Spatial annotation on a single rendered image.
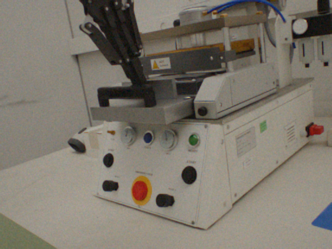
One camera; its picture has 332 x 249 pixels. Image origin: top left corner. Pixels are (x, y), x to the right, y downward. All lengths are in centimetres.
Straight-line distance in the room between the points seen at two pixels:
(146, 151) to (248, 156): 21
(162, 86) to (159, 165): 16
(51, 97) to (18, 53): 32
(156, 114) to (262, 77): 27
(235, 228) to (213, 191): 7
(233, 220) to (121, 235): 21
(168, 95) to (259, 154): 23
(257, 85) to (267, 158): 17
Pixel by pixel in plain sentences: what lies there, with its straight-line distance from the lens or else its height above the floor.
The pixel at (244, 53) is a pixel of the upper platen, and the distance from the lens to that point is 82.
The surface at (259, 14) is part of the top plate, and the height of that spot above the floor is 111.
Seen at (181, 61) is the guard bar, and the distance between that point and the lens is 76.
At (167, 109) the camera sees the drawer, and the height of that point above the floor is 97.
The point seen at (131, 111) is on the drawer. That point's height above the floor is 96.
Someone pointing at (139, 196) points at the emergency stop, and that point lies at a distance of 71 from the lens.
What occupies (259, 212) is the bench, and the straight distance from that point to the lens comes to 67.
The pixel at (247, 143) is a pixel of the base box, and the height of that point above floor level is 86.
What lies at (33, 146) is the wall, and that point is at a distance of 224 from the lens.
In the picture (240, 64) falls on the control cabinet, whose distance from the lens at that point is 97.
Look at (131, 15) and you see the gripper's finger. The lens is 68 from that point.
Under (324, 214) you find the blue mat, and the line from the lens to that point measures 66.
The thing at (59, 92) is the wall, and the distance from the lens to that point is 230.
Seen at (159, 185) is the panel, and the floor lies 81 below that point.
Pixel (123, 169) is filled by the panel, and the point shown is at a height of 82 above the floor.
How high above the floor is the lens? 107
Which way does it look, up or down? 13 degrees down
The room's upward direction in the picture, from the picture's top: 9 degrees counter-clockwise
